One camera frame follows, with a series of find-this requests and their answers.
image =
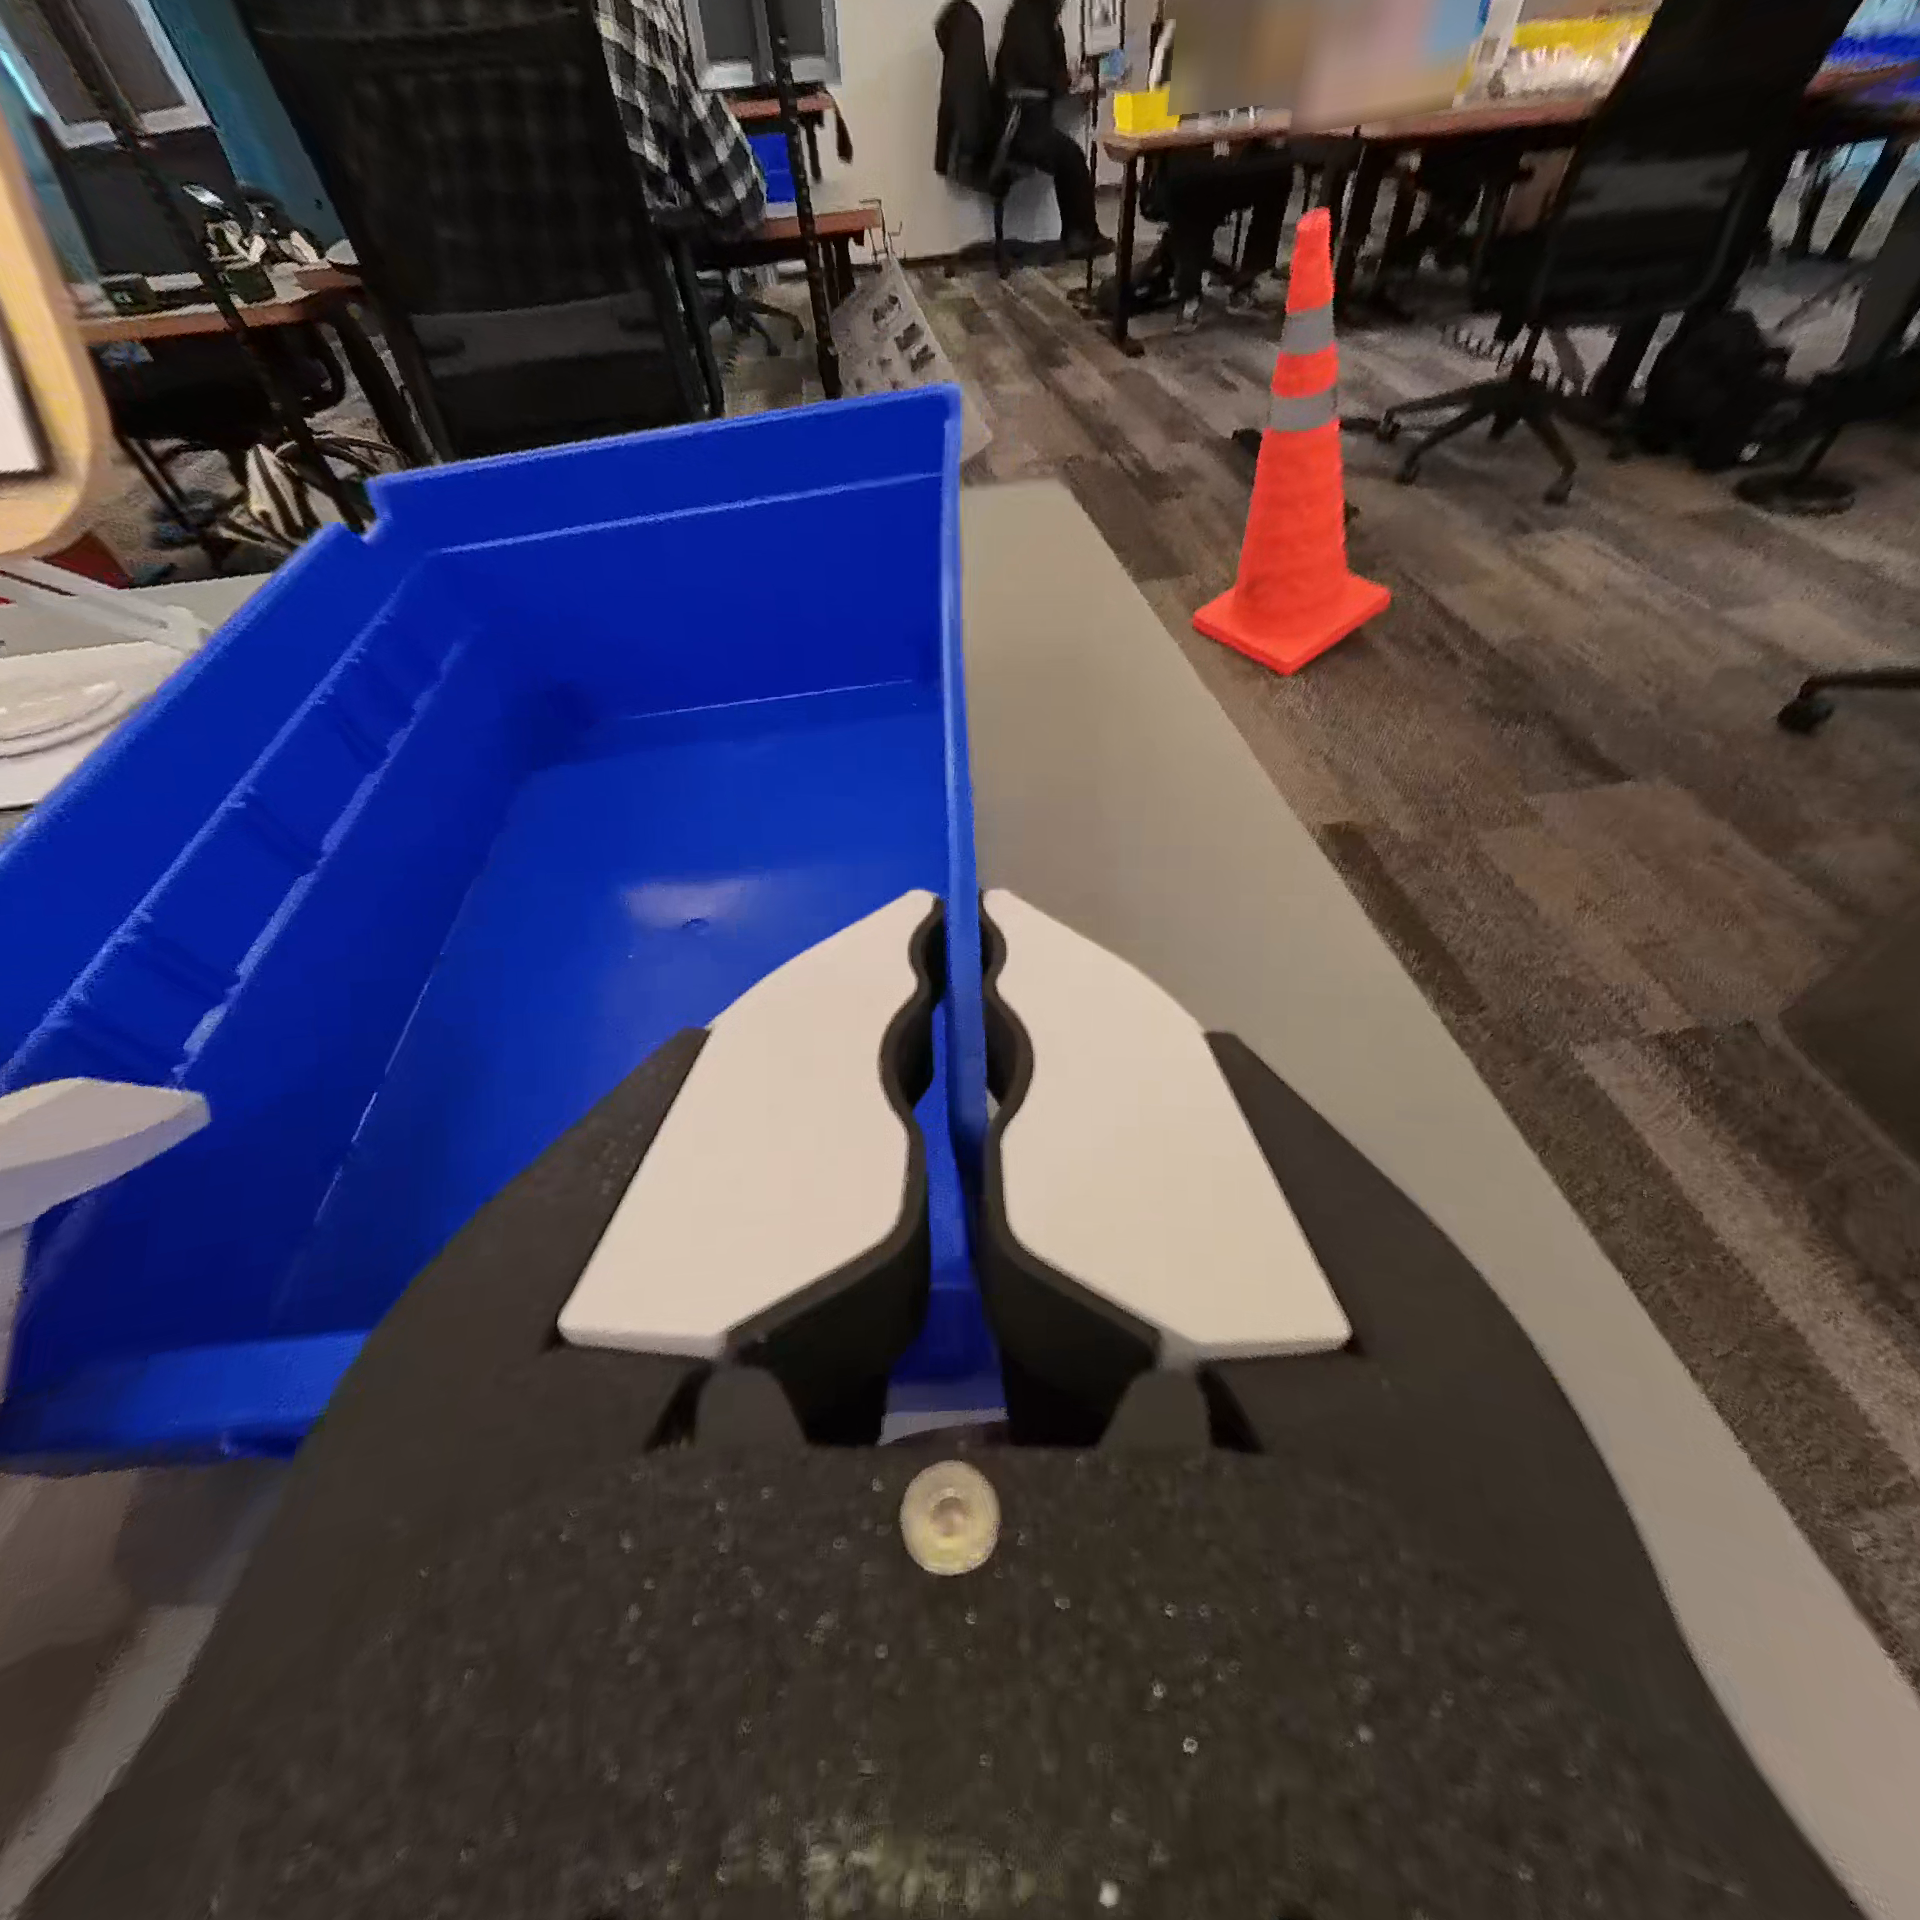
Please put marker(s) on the leaning printed board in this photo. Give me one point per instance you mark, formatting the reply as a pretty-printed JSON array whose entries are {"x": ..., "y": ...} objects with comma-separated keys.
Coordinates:
[{"x": 901, "y": 351}]

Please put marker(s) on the white stand with wooden board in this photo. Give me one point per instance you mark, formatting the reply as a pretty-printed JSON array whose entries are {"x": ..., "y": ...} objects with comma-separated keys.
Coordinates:
[{"x": 44, "y": 720}]

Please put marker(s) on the orange traffic cone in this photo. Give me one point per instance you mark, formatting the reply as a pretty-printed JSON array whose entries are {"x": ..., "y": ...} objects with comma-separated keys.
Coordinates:
[{"x": 1290, "y": 511}]

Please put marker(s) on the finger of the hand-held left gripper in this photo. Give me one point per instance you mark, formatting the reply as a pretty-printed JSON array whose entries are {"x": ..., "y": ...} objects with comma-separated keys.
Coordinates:
[
  {"x": 89, "y": 1132},
  {"x": 8, "y": 1304}
]

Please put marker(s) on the printed instruction sheet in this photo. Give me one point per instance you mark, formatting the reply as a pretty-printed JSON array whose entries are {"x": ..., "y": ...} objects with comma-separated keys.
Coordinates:
[{"x": 15, "y": 421}]

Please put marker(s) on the plaid jacket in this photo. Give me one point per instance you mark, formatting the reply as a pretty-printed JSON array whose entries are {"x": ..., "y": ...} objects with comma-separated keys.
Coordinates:
[{"x": 674, "y": 119}]

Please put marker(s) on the blue plastic bin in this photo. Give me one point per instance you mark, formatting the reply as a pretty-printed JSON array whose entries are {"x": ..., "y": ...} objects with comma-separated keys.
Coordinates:
[{"x": 447, "y": 975}]

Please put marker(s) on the yellow container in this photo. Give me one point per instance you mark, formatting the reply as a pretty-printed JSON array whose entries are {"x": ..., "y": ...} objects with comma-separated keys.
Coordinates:
[{"x": 1141, "y": 107}]

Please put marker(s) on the black backpack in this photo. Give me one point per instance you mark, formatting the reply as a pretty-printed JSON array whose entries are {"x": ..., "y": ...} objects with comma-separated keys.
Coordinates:
[{"x": 1711, "y": 391}]

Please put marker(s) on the long wooden top table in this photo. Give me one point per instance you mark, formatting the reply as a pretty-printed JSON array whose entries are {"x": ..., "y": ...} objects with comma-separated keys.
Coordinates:
[{"x": 1499, "y": 127}]

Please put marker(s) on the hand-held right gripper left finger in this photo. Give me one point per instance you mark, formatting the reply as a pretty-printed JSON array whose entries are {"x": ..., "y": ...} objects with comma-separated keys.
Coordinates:
[{"x": 749, "y": 1169}]

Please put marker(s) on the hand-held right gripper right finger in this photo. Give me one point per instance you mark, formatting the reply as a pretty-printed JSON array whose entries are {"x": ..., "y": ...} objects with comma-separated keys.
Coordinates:
[{"x": 1154, "y": 1169}]

